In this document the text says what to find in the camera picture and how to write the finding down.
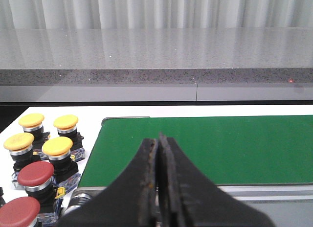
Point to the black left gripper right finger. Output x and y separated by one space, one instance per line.
188 198

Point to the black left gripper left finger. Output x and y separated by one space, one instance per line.
129 201

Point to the yellow mushroom push button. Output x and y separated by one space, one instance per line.
66 126
33 123
66 173
21 151

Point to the red mushroom push button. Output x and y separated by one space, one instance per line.
20 212
37 181

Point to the silver conveyor end roller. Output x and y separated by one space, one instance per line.
82 195

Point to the green conveyor belt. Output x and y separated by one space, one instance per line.
228 149

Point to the white pleated curtain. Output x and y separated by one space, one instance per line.
107 14

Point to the aluminium conveyor frame rail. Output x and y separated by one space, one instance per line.
244 193

